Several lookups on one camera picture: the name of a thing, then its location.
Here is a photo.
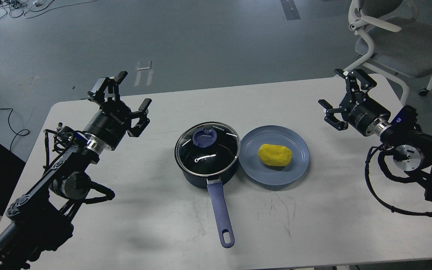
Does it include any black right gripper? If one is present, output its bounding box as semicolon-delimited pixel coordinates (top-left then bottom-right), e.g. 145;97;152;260
318;69;390;137

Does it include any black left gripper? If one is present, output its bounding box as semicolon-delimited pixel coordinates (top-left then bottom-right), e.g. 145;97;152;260
83;71;152;151

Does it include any yellow potato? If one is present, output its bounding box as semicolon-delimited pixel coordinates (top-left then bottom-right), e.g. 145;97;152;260
257;144;293;167

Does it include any glass pot lid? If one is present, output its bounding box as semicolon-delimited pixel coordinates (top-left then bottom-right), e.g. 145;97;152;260
174;121;241;177

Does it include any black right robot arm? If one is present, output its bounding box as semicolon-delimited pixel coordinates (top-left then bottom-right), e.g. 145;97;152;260
318;69;432;217

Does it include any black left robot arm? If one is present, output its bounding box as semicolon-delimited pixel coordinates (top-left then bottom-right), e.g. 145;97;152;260
0;71;152;270

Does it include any white grey office chair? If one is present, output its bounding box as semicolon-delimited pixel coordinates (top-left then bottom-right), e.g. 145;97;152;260
346;0;432;104

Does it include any blue plate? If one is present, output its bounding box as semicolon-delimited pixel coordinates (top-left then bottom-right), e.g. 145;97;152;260
239;125;310;187

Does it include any dark blue saucepan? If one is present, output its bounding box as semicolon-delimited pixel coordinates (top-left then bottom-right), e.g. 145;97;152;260
175;145;241;248

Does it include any black floor cable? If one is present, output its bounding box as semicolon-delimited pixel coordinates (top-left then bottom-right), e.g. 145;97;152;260
0;84;30;152

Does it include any bundle of floor cables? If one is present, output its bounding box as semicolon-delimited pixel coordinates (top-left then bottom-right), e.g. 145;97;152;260
0;0;98;24

